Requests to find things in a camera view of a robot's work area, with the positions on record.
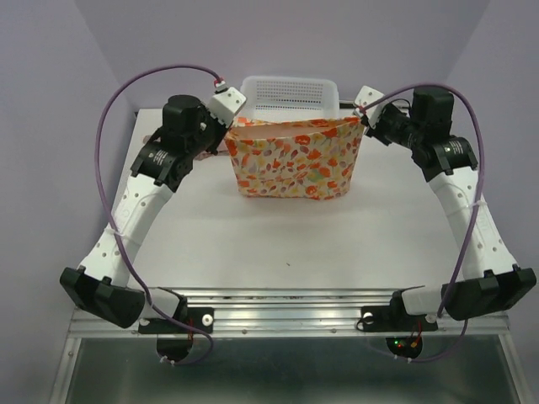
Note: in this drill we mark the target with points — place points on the pink skirt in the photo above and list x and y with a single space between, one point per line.
200 157

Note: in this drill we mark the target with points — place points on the white plastic basket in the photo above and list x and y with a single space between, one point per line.
281 99

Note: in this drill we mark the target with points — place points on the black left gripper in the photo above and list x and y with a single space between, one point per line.
220 127

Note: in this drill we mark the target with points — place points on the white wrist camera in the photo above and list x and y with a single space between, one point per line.
226 103
364 109

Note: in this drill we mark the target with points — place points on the orange floral skirt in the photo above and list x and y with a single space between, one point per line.
312 159

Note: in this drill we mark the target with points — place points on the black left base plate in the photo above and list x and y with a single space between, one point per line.
190 343

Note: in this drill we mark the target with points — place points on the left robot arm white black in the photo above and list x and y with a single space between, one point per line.
189 127

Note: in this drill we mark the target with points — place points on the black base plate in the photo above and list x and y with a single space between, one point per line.
190 343
405 332

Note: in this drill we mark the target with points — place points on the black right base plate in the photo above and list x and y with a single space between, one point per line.
405 332

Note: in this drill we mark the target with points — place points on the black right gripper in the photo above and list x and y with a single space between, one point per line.
377 130

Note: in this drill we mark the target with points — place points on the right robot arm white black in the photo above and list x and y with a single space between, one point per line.
442 133

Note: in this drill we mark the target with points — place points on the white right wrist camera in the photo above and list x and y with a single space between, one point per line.
364 109

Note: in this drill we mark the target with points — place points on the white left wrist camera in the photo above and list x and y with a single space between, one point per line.
226 103

